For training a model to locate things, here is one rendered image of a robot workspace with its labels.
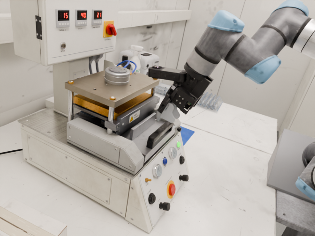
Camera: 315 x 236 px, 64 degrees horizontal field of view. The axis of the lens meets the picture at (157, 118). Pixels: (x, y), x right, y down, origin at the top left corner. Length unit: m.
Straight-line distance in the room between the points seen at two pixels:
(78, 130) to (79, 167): 0.13
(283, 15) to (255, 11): 2.38
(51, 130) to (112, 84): 0.26
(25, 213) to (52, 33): 0.48
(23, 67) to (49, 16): 0.58
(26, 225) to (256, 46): 0.69
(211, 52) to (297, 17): 0.21
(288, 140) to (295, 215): 0.31
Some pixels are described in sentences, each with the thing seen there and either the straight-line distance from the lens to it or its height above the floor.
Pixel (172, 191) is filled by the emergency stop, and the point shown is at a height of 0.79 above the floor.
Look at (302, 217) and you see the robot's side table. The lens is 1.11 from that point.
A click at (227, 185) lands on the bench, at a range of 1.07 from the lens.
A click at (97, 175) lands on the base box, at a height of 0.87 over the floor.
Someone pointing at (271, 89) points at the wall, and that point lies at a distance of 3.19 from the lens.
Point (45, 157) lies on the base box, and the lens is 0.94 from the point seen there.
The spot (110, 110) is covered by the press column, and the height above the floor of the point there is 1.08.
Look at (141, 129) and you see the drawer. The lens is 0.81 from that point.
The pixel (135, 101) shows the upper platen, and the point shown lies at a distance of 0.82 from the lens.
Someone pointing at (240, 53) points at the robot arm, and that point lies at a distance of 0.62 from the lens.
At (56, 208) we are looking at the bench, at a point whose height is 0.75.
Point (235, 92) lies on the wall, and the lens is 3.23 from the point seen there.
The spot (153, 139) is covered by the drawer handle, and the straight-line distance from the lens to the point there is 0.74.
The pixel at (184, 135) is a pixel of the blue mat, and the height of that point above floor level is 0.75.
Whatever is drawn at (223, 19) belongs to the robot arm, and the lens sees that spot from 0.63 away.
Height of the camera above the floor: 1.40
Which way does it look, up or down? 27 degrees down
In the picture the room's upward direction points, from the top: 10 degrees clockwise
